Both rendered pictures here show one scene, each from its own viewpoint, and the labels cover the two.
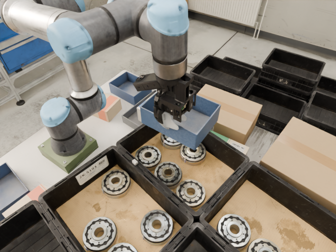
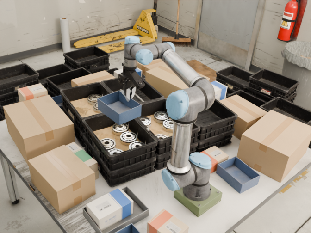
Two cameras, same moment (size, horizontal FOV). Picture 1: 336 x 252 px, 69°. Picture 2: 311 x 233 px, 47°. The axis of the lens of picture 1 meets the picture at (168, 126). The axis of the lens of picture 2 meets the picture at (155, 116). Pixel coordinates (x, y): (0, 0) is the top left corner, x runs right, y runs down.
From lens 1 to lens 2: 222 cm
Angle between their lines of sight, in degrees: 99
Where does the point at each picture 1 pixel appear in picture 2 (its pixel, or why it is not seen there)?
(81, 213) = not seen: hidden behind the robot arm
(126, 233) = (158, 126)
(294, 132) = (36, 131)
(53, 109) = (200, 156)
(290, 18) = not seen: outside the picture
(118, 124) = (152, 214)
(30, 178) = (224, 186)
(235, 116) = (59, 156)
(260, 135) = not seen: hidden behind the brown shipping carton
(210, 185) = (106, 132)
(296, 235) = (80, 111)
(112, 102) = (156, 218)
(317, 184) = (56, 110)
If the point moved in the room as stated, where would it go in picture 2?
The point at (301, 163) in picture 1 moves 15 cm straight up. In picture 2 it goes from (52, 118) to (50, 96)
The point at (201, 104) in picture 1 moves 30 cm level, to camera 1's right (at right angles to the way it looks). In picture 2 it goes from (104, 107) to (53, 98)
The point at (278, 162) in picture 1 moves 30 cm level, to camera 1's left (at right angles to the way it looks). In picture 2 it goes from (65, 120) to (111, 129)
